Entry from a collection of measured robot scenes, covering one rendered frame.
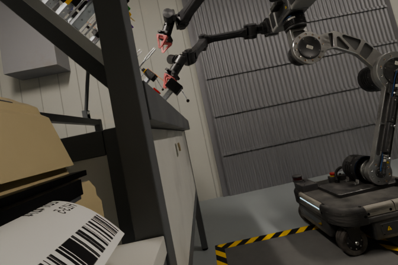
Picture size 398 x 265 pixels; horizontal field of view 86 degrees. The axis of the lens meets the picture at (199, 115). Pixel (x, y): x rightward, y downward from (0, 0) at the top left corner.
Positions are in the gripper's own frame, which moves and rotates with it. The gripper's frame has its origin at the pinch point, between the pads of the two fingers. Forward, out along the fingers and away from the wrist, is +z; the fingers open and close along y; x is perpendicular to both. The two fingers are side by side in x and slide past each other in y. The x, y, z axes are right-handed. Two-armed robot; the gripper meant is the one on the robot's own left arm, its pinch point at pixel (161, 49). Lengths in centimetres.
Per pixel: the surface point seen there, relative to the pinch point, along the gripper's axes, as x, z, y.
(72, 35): 26, 39, 82
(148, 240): 48, 62, 85
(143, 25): -86, -77, -108
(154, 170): 47, 55, 84
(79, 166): 32, 59, 79
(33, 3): 19, 35, 84
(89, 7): 14, 25, 69
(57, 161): 41, 56, 93
